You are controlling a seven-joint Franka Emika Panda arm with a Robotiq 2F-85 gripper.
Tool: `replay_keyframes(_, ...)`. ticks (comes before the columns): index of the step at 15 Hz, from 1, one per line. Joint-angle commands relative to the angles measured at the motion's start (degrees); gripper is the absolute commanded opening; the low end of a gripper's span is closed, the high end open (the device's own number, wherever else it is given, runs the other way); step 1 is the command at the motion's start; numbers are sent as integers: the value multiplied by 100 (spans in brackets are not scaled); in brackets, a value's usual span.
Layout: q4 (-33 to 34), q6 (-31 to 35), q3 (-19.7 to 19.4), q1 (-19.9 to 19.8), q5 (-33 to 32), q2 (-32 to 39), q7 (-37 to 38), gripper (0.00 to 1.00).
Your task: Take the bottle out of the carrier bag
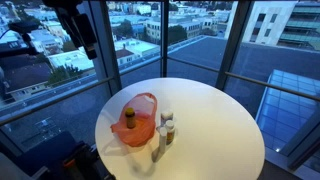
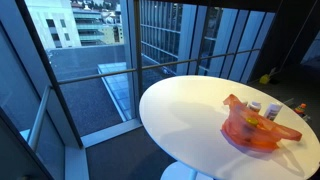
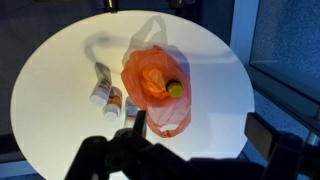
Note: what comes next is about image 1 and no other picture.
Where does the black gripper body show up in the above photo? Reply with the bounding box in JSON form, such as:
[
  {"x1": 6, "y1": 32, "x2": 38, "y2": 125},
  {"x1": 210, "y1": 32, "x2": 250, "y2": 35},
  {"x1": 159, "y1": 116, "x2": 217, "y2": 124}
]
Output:
[{"x1": 42, "y1": 0, "x2": 96, "y2": 43}]

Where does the yellow bottle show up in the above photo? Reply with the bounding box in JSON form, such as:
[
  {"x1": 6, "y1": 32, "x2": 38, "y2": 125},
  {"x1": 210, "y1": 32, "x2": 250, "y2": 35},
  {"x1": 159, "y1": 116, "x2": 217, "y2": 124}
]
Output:
[{"x1": 124, "y1": 107, "x2": 137, "y2": 130}]

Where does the orange plastic carrier bag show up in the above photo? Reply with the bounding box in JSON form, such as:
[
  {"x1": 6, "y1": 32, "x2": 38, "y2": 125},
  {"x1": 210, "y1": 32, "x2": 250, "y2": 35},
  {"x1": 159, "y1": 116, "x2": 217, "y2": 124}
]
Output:
[{"x1": 110, "y1": 92, "x2": 158, "y2": 148}]

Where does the orange pill bottle white cap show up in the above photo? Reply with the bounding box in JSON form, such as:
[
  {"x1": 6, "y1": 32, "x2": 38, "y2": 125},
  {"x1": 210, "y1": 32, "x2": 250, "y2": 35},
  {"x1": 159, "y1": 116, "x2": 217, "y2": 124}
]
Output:
[{"x1": 165, "y1": 119, "x2": 176, "y2": 145}]

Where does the metal window handrail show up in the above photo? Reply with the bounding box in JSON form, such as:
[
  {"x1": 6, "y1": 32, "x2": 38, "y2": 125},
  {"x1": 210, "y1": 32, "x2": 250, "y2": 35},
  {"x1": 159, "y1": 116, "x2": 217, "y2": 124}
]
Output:
[
  {"x1": 0, "y1": 76, "x2": 116, "y2": 128},
  {"x1": 166, "y1": 56, "x2": 320, "y2": 102}
]

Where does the white capped jar red label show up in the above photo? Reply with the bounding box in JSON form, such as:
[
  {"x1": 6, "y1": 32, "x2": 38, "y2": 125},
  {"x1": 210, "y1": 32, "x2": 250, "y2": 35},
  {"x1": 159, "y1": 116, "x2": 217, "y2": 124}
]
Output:
[{"x1": 160, "y1": 109, "x2": 174, "y2": 127}]

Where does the black equipment with orange part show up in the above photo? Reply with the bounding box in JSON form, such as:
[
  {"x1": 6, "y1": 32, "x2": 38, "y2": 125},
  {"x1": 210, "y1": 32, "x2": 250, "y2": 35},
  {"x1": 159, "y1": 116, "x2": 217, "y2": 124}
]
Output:
[{"x1": 49, "y1": 141, "x2": 116, "y2": 180}]

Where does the slim white tube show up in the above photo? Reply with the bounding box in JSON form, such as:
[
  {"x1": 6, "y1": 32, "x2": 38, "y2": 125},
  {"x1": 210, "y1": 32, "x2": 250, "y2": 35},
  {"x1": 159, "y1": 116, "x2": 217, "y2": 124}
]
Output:
[{"x1": 157, "y1": 127, "x2": 168, "y2": 155}]

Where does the black camera on stand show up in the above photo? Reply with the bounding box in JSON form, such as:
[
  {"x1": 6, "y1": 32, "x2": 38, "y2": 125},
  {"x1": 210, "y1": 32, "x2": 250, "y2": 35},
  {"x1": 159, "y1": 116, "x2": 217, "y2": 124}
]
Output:
[{"x1": 0, "y1": 20, "x2": 43, "y2": 59}]

